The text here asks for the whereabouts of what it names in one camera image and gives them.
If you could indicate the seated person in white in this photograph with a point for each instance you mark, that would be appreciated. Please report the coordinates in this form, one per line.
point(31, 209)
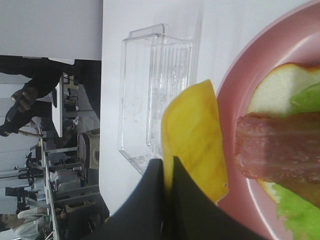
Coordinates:
point(27, 224)

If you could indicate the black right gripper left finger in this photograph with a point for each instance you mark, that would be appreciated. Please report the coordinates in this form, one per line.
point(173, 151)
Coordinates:
point(141, 216)

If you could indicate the cluttered background workbench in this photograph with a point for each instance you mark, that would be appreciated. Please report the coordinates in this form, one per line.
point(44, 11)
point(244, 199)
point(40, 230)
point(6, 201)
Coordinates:
point(57, 192)

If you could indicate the bread slice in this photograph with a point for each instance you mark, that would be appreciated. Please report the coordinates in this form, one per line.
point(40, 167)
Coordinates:
point(290, 88)

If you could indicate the person in dark clothes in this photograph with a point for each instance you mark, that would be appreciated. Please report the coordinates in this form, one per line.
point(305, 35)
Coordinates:
point(44, 75)

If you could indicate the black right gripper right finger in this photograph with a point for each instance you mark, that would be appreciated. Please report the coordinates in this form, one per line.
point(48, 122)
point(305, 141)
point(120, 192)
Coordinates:
point(190, 215)

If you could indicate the clear left plastic tray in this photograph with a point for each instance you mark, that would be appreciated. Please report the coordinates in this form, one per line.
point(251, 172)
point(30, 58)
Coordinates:
point(155, 68)

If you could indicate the yellow cheese slice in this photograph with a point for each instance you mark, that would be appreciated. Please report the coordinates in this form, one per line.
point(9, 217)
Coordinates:
point(191, 131)

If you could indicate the pink round plate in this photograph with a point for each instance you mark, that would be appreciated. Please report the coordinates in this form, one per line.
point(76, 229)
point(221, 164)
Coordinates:
point(235, 25)

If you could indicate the green lettuce leaf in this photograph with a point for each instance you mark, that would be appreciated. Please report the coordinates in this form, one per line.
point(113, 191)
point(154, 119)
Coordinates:
point(301, 216)

